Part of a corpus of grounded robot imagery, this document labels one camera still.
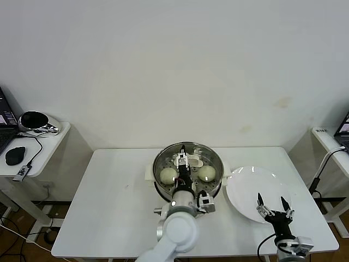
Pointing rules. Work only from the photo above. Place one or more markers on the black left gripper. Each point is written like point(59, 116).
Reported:
point(185, 178)

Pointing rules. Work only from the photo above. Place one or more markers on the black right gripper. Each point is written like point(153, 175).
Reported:
point(280, 223)

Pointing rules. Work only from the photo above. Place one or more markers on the white steamed baozi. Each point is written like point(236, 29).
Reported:
point(206, 173)
point(167, 176)

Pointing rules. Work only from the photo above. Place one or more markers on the round glass pot lid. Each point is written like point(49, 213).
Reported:
point(214, 159)

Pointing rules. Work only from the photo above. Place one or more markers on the perforated steel steamer basket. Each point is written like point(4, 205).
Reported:
point(214, 191)

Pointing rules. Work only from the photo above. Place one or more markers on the round white plate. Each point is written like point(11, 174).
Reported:
point(245, 188)

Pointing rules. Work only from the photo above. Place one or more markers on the black open laptop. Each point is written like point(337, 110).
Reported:
point(344, 128)
point(5, 131)

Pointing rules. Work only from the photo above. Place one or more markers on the white power strip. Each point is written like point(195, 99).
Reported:
point(47, 209)

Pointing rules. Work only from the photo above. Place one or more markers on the round brown floor object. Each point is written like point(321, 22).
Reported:
point(51, 237)

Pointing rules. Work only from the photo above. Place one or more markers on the silver usb hub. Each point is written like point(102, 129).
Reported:
point(22, 172)

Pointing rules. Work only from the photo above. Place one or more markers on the black computer mouse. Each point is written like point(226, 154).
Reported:
point(15, 155)

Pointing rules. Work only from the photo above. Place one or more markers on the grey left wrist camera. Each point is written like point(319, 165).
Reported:
point(206, 203)

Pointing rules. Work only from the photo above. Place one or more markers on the white wall socket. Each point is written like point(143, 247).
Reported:
point(49, 186)

